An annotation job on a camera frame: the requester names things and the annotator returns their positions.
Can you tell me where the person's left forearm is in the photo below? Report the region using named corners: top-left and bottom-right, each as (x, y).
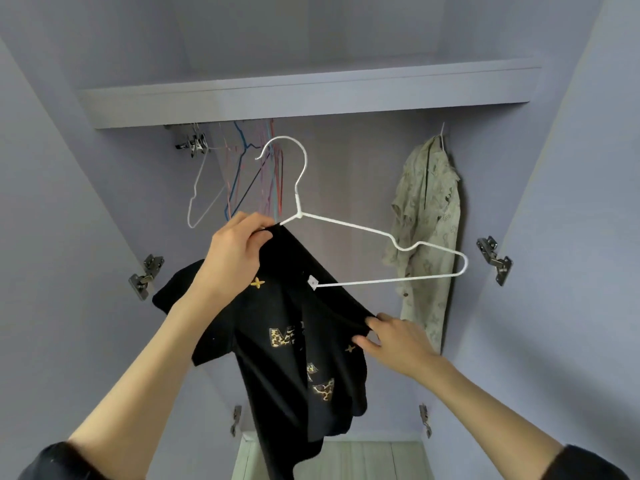
top-left (68, 289), bottom-right (226, 480)

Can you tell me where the grey wooden wardrobe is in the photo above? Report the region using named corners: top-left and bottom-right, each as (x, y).
top-left (0, 0), bottom-right (640, 480)

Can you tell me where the person's black left sleeve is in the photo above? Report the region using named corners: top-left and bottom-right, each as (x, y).
top-left (18, 441), bottom-right (106, 480)

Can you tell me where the person's black right sleeve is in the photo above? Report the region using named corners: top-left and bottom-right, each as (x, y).
top-left (540, 445), bottom-right (631, 480)

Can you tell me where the black garment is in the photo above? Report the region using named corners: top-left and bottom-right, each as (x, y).
top-left (152, 225), bottom-right (379, 480)

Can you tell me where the person's right forearm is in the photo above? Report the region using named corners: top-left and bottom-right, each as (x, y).
top-left (418, 355), bottom-right (561, 480)

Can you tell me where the metal clip hanger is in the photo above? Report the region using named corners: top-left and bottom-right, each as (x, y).
top-left (174, 131), bottom-right (213, 158)

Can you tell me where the bunch of coloured wire hangers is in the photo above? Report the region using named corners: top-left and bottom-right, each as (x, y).
top-left (222, 119), bottom-right (286, 221)

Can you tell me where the person's right hand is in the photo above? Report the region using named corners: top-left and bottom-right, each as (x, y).
top-left (351, 313), bottom-right (441, 384)

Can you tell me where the grey wardrobe shelf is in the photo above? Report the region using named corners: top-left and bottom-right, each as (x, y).
top-left (78, 57), bottom-right (546, 131)

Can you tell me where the person's left hand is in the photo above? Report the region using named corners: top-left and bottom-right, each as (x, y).
top-left (188, 211), bottom-right (276, 308)

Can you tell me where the person's black sleeve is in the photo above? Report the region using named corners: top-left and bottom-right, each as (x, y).
top-left (18, 441), bottom-right (106, 480)
top-left (540, 445), bottom-right (631, 480)

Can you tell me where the beige printed shirt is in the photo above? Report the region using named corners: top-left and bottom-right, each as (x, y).
top-left (385, 135), bottom-right (463, 354)

